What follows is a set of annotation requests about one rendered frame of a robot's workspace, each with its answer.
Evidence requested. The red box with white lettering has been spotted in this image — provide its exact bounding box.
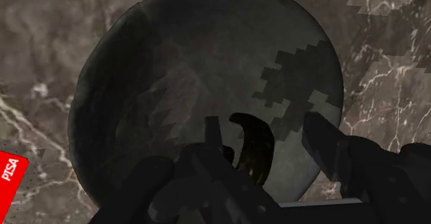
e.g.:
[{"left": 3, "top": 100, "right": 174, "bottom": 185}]
[{"left": 0, "top": 150, "right": 30, "bottom": 218}]

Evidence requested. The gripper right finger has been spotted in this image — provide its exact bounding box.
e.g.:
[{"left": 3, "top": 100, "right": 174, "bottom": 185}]
[{"left": 301, "top": 111, "right": 431, "bottom": 224}]

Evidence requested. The dark curved banana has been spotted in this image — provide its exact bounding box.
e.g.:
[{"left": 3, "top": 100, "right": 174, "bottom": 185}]
[{"left": 229, "top": 112, "right": 276, "bottom": 187}]

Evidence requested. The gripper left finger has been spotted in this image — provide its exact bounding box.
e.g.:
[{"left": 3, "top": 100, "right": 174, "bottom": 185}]
[{"left": 88, "top": 115, "right": 281, "bottom": 224}]

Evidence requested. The dark grey round bowl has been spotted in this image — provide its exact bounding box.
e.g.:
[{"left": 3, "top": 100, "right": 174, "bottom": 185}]
[{"left": 67, "top": 0, "right": 345, "bottom": 208}]

